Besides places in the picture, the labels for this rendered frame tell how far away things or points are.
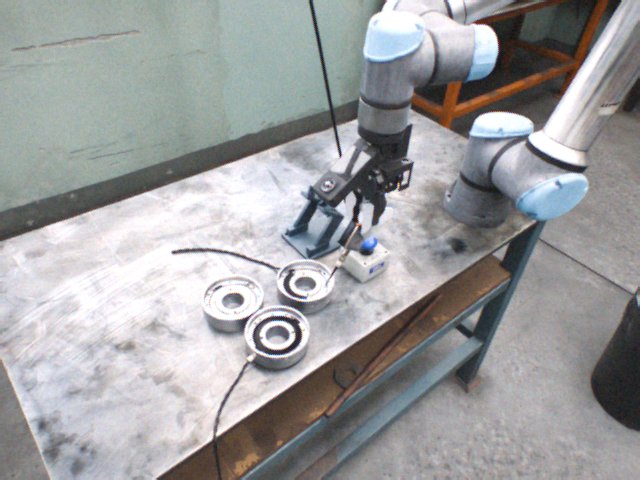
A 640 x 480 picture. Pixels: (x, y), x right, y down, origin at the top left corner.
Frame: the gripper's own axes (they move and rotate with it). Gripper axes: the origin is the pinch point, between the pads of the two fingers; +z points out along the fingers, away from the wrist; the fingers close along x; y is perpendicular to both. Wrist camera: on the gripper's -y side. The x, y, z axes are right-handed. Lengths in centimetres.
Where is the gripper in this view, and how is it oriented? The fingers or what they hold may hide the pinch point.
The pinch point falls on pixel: (357, 230)
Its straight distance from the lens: 86.5
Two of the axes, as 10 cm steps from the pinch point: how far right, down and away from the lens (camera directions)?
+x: -6.1, -5.4, 5.8
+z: -0.6, 7.6, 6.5
